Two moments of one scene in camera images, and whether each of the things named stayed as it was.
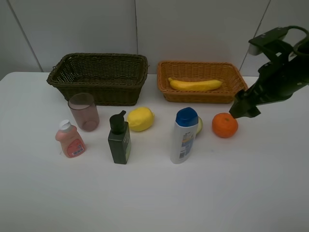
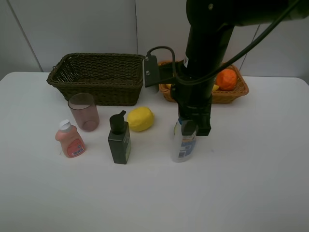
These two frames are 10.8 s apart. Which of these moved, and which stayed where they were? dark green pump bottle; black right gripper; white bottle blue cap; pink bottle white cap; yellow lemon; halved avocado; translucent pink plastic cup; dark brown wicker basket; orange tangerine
Moved: orange tangerine; halved avocado; black right gripper
Stayed: white bottle blue cap; pink bottle white cap; dark green pump bottle; yellow lemon; dark brown wicker basket; translucent pink plastic cup
